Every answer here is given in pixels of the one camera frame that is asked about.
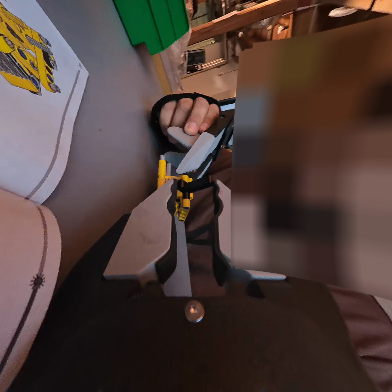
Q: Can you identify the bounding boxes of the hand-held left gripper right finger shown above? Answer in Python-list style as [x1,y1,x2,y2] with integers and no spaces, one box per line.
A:
[211,180,287,287]

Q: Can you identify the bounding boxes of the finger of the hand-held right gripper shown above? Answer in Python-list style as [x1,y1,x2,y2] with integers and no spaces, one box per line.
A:
[195,144,228,180]
[175,131,222,175]

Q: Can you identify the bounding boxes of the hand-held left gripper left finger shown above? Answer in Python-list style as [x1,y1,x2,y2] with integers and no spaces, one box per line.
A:
[103,178,185,284]

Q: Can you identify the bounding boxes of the yellow and black lego model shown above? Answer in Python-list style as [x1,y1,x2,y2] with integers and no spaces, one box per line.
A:
[157,154,215,223]

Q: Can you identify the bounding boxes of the person's right forearm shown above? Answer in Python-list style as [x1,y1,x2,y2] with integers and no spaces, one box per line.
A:
[209,148,233,185]

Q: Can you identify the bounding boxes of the lego instruction booklet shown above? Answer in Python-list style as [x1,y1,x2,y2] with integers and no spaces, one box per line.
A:
[0,0,89,391]

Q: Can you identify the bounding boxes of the person's right hand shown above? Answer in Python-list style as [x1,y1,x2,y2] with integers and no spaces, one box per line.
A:
[159,97,221,144]

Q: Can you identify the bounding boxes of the clear plastic bag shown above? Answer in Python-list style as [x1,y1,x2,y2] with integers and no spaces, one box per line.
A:
[159,0,197,94]

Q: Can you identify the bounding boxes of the yellow wooden strip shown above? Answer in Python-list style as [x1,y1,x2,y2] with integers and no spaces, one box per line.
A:
[151,53,173,94]

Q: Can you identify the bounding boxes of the wooden shelf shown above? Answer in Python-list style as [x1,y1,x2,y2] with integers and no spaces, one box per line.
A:
[181,0,392,99]

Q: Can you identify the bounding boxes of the green plastic box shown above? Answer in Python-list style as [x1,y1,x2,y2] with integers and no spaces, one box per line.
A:
[112,0,191,56]

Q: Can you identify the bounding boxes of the white plate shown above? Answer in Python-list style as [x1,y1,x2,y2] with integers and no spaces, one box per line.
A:
[328,6,358,18]

